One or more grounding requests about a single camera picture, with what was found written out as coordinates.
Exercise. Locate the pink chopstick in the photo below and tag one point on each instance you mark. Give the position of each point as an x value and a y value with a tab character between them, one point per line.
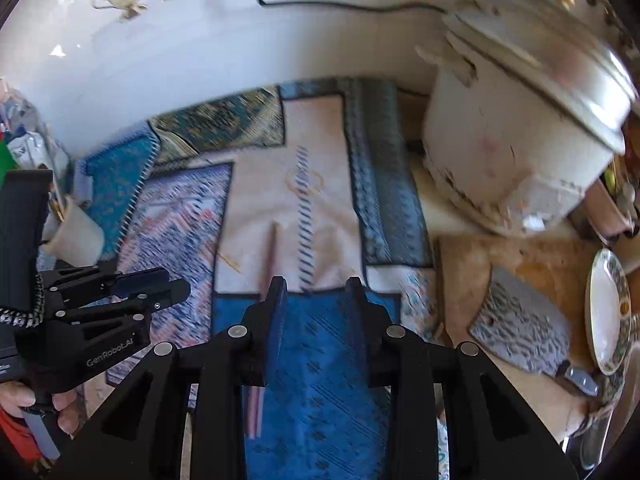
249	410

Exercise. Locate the white rice cooker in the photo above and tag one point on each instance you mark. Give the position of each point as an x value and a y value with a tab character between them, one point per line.
500	150

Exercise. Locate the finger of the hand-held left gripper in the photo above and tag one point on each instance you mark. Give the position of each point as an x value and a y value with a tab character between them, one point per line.
165	297
145	280

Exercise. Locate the patterned blue patchwork cloth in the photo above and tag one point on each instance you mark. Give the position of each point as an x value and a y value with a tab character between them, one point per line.
310	220

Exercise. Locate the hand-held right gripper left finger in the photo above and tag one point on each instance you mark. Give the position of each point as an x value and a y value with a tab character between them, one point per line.
275	330

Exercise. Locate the crumpled plastic bags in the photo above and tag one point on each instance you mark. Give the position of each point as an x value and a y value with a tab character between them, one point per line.
30	145

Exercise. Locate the wooden cutting board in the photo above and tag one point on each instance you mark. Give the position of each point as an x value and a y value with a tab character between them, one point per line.
540	265

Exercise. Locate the patterned rim plate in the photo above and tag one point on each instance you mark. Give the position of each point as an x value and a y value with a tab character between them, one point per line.
602	310

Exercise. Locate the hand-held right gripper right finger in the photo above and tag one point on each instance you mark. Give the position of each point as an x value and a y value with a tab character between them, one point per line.
362	330

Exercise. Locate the brown bowl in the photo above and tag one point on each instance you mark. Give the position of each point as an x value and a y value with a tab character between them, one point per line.
605	215

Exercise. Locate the person's left hand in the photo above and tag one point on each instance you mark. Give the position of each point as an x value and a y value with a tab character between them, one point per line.
64	407

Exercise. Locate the grey cleaver knife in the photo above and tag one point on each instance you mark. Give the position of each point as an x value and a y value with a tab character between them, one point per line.
520	325

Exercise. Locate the white cup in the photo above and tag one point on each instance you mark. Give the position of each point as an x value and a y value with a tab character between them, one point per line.
80	240

